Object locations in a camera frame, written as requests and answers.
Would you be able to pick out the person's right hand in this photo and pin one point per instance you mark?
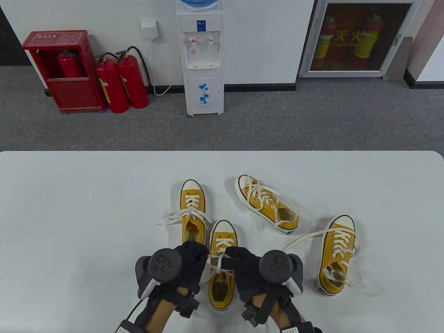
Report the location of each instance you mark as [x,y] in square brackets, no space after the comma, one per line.
[246,270]

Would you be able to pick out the person's left hand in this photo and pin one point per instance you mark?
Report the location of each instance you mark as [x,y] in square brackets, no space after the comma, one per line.
[192,263]

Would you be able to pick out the person's left forearm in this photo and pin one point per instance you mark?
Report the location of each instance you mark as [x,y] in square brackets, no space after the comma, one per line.
[159,312]

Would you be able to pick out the person's right forearm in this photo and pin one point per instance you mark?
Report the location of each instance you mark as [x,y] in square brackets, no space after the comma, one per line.
[281,312]

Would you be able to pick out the grey tracking controller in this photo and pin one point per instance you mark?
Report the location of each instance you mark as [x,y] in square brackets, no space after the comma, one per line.
[277,267]
[164,265]

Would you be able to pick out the black labelled box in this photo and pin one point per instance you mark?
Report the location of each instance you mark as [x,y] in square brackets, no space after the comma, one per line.
[298,327]
[130,327]

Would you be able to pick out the white water dispenser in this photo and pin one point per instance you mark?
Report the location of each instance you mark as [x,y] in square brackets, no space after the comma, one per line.
[203,86]

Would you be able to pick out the red fire extinguisher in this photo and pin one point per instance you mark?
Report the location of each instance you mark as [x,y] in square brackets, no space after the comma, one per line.
[112,86]
[69,67]
[133,83]

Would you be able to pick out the red fire extinguisher cabinet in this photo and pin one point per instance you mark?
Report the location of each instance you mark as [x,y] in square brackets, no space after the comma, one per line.
[76,93]

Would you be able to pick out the glass door fire cabinet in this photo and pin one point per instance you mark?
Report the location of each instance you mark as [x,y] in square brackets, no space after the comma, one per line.
[364,41]

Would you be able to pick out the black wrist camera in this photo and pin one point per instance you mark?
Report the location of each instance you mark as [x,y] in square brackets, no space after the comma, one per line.
[255,312]
[187,305]

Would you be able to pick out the white wall box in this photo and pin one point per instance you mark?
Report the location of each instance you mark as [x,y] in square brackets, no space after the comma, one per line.
[151,29]

